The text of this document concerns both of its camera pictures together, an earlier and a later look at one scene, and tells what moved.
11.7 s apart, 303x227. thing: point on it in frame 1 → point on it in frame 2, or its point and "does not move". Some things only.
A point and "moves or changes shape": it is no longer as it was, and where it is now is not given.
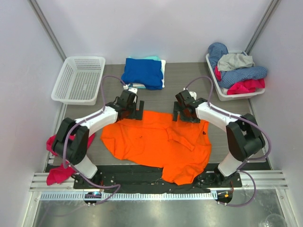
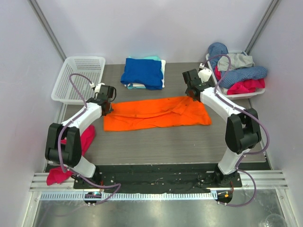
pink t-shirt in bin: (241, 86) does not move
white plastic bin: (222, 93) does not move
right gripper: (182, 114) → (191, 92)
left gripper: (136, 110) → (108, 109)
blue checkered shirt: (231, 76) does not move
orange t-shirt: (183, 150) moves or changes shape
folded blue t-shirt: (146, 72) does not move
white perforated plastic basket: (79, 80) does not move
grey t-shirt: (229, 61) does not move
